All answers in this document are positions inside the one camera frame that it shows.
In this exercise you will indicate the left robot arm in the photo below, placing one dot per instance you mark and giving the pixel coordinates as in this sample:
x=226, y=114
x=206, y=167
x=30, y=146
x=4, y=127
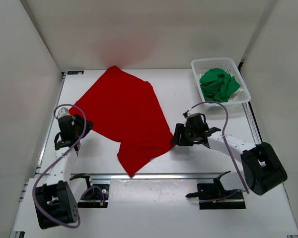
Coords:
x=56, y=198

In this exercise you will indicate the white plastic basket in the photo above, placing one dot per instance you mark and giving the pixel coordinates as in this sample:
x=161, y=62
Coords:
x=201, y=66

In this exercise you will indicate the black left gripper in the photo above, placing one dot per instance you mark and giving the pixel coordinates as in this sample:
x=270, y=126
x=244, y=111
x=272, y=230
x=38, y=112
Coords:
x=78, y=119

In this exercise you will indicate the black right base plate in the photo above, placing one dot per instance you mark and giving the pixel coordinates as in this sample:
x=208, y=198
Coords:
x=213, y=196

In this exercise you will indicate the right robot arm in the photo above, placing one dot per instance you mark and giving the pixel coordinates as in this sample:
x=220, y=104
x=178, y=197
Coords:
x=262, y=169

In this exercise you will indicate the aluminium rail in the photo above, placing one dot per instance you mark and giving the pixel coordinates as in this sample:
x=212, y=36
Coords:
x=155, y=176

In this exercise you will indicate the white cloth in basket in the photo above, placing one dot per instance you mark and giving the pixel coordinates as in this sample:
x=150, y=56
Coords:
x=237, y=95

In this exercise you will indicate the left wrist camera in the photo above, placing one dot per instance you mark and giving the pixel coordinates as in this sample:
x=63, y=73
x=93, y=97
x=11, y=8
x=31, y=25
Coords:
x=62, y=113

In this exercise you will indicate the green t shirt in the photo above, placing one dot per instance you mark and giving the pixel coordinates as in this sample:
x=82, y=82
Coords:
x=217, y=85

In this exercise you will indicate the red t shirt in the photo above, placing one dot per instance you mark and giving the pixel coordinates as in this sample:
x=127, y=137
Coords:
x=125, y=109

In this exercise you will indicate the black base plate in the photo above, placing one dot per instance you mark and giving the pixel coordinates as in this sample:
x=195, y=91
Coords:
x=98, y=196
x=213, y=196

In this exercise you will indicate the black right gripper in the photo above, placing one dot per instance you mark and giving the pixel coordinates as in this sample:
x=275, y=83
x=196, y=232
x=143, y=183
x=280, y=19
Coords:
x=179, y=139

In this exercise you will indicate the small label sticker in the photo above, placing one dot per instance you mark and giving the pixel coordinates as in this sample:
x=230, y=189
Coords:
x=75, y=72

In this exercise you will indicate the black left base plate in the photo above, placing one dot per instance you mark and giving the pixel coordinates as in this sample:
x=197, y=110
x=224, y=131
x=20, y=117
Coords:
x=98, y=196

